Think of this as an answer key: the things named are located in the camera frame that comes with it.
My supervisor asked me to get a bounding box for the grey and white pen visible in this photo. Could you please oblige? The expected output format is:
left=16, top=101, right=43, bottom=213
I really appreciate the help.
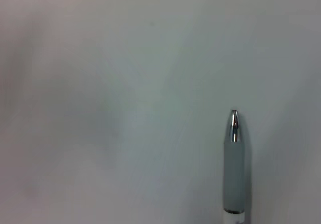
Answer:
left=223, top=110, right=248, bottom=224

